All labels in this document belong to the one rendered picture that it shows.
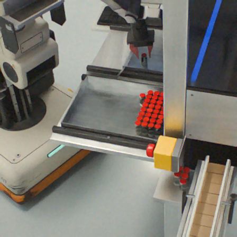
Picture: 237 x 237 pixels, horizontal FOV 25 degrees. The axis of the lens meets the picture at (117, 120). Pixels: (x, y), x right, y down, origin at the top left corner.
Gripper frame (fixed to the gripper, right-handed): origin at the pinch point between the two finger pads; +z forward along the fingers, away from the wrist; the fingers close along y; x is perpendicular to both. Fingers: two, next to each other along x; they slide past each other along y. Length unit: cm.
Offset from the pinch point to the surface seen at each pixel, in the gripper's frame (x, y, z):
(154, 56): 5.4, 3.1, 4.8
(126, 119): -30.0, -5.5, 4.5
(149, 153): -57, 5, -6
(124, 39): 17.5, -9.5, 3.5
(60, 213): -5, -54, 88
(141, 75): -8.3, -1.0, 3.0
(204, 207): -70, 20, 3
